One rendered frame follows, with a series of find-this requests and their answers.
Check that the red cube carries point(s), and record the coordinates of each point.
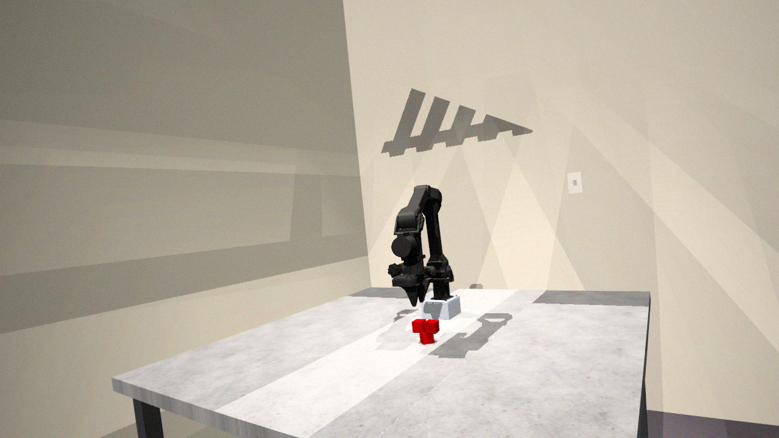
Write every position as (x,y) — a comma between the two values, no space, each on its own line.
(432,326)
(418,325)
(427,338)

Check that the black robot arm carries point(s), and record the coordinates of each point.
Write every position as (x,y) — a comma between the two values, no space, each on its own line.
(408,226)

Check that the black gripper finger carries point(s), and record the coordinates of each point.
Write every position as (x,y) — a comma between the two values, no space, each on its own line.
(413,293)
(423,288)

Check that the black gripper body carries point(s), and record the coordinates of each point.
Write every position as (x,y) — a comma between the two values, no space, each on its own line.
(415,270)

